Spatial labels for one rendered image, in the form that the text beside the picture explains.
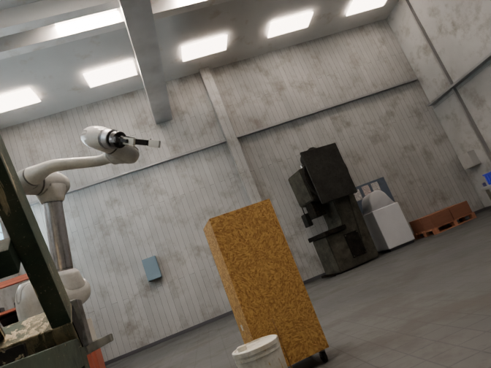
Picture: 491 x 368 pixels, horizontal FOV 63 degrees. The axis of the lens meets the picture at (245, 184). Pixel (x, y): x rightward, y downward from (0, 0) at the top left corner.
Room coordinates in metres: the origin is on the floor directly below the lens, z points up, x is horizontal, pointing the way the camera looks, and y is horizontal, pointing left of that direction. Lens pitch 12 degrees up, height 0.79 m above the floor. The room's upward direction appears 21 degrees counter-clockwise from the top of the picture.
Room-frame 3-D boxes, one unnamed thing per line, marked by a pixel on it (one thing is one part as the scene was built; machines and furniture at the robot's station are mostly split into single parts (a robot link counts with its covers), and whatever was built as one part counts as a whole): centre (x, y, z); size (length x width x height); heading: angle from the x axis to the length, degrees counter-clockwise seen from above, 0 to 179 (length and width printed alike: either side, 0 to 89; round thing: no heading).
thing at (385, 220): (10.44, -3.00, 0.77); 0.78 x 0.66 x 1.54; 101
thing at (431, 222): (10.53, -4.34, 0.24); 1.36 x 0.98 x 0.47; 101
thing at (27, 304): (1.95, 1.17, 1.03); 0.18 x 0.16 x 0.22; 158
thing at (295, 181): (9.79, -1.60, 1.55); 1.59 x 1.42 x 3.10; 101
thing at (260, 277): (3.18, 0.17, 0.63); 0.50 x 0.42 x 1.25; 107
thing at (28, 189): (1.93, 1.07, 1.62); 0.18 x 0.14 x 0.13; 68
